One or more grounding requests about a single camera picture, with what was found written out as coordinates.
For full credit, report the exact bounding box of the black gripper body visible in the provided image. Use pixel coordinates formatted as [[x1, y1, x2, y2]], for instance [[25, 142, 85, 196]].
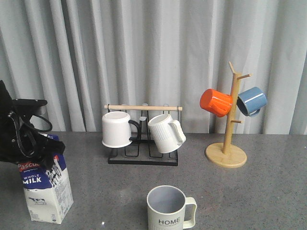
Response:
[[0, 80, 48, 164]]

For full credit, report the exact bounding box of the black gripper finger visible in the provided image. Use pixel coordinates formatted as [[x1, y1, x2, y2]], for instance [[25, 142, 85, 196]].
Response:
[[39, 138, 65, 170]]

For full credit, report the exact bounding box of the blue white milk carton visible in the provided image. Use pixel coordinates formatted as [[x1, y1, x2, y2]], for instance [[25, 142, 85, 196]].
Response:
[[18, 152, 73, 224]]

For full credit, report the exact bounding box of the pale green HOME mug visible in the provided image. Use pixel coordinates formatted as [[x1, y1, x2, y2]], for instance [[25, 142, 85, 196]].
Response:
[[146, 185, 197, 230]]

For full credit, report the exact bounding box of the grey curtain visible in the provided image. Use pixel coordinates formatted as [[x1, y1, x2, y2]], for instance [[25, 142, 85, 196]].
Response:
[[0, 0, 307, 134]]

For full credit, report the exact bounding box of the white ribbed mug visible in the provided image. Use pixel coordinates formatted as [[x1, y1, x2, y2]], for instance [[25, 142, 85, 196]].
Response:
[[148, 114, 186, 154]]

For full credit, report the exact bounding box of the wooden mug tree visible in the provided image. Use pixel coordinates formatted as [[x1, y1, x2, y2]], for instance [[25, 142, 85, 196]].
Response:
[[205, 62, 251, 168]]

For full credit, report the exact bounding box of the orange mug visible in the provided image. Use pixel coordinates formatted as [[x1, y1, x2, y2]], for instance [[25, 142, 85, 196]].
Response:
[[200, 89, 233, 117]]

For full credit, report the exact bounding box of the blue mug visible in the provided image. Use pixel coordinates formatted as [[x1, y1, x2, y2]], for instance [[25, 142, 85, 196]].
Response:
[[236, 87, 267, 117]]

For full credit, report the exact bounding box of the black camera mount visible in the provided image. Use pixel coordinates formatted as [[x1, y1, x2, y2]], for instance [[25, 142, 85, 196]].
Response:
[[12, 99, 47, 115]]

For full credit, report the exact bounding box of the white mug black handle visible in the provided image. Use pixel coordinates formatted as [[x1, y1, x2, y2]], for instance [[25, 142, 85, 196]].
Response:
[[102, 111, 142, 148]]

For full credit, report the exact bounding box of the black wire mug rack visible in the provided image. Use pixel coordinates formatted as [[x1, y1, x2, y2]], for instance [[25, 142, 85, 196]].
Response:
[[104, 103, 183, 166]]

